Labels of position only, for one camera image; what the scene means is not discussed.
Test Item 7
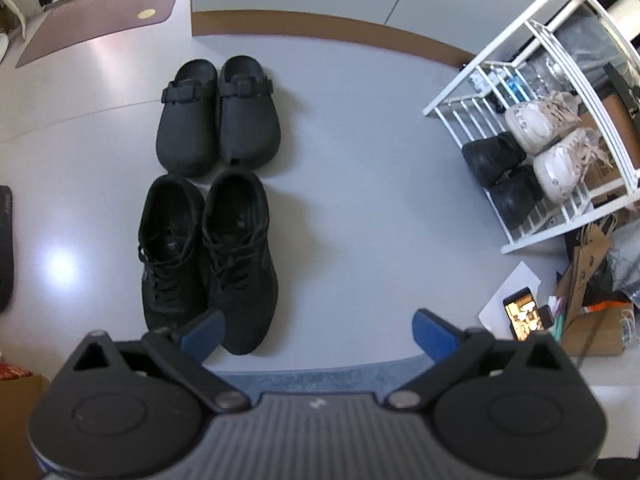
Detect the brown paper bag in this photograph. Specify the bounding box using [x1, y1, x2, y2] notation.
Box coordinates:
[565, 210, 640, 321]

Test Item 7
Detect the red printed bag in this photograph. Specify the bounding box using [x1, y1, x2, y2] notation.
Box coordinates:
[0, 361, 37, 382]

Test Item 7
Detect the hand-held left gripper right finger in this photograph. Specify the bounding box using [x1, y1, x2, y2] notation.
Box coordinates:
[385, 309, 568, 415]

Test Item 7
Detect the smartphone on black stand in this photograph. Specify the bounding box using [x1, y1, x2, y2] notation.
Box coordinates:
[502, 287, 556, 343]

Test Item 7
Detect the brown doormat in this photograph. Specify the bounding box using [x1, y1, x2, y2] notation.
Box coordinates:
[15, 0, 187, 69]

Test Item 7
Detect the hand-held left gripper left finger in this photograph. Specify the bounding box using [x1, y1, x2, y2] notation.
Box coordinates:
[72, 309, 252, 415]

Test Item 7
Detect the white lace-up sneaker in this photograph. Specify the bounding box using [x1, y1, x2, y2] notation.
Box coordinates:
[532, 127, 601, 204]
[504, 91, 583, 156]

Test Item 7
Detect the grey plastic bag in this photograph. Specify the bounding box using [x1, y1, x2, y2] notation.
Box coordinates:
[550, 10, 636, 106]

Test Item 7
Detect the white shoe rack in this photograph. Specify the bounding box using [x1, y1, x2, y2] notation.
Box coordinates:
[422, 0, 640, 255]

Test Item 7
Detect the black lace-up sneaker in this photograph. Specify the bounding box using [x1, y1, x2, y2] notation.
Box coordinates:
[137, 175, 208, 333]
[201, 170, 279, 356]

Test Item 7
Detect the large cardboard box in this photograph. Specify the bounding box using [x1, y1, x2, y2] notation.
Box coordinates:
[0, 374, 50, 480]

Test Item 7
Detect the clear plastic water bottle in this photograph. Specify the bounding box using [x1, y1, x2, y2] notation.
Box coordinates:
[500, 67, 556, 103]

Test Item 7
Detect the white paper sheet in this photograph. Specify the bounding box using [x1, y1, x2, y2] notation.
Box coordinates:
[477, 261, 543, 333]

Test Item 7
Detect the small cardboard box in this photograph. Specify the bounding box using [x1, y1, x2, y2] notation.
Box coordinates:
[560, 300, 636, 358]

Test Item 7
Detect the black chunky clog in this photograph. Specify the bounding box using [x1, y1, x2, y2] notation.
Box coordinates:
[461, 132, 527, 188]
[487, 165, 545, 233]

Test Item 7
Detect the black printed slide sandal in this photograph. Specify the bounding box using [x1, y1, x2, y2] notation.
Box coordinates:
[0, 184, 14, 314]

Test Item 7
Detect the black buckle clog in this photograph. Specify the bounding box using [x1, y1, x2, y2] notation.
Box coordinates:
[217, 55, 282, 170]
[156, 59, 219, 178]

